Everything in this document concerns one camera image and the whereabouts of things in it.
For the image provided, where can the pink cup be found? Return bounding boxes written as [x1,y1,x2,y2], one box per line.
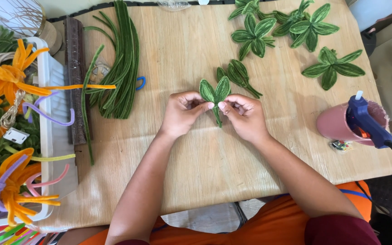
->
[316,100,390,147]

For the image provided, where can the orange pipe cleaner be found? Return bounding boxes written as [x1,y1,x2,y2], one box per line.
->
[42,84,116,91]

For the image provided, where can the narrow green pipe cleaner sprig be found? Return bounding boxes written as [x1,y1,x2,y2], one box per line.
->
[216,59,263,99]

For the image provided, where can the clear plastic bag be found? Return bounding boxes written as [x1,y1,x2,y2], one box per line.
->
[157,0,192,11]

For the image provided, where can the brown pipe cleaner pack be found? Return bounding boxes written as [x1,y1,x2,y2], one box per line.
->
[63,17,93,145]

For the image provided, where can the person's maroon sleeve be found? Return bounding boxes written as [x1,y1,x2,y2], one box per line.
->
[304,214,382,245]

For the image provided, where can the heap of colourful pipe cleaners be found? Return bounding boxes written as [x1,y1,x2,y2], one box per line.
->
[0,222,59,245]

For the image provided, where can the single long green pipe cleaner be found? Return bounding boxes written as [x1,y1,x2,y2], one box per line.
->
[81,44,105,167]

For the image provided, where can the bundle of green pipe cleaners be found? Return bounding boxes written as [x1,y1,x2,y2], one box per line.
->
[84,0,141,120]

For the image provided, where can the person's left hand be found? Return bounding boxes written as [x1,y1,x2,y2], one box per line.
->
[160,91,215,139]

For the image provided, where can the bent purple pipe cleaner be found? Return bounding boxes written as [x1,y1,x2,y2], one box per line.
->
[22,91,76,127]

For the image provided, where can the yellow pipe cleaner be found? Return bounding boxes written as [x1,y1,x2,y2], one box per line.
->
[4,146,76,162]

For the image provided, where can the orange flower with purple piece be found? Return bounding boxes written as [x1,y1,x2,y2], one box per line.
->
[0,148,61,227]

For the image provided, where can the lamp with wooden base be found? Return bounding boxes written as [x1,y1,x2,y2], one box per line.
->
[0,0,63,56]

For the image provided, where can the small clear bead packet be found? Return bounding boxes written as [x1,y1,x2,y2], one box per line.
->
[329,139,353,154]

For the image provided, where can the white plastic tray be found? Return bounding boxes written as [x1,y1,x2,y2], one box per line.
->
[0,36,79,230]

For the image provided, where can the clear round plastic packet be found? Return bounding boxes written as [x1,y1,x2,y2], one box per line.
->
[88,63,112,84]

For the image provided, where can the blue glue gun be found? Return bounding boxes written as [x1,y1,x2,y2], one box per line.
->
[345,90,392,149]

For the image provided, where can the green pipe cleaner leaf cluster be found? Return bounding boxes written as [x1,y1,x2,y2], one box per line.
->
[228,0,275,20]
[272,0,340,52]
[231,13,277,61]
[301,47,366,91]

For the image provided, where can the orange pipe cleaner flower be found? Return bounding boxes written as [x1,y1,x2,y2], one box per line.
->
[0,39,52,107]

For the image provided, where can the pink pipe cleaner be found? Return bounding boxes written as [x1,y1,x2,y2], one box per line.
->
[25,164,70,197]

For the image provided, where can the two-leaf green pipe cleaner sprig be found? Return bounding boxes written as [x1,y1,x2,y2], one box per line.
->
[199,76,231,128]

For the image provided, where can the person's right hand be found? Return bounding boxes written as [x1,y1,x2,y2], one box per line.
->
[218,94,272,144]

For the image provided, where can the string lights with white box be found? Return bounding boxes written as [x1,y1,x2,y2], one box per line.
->
[0,89,30,145]

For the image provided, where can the person's orange garment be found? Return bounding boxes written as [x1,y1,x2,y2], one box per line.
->
[80,180,373,245]

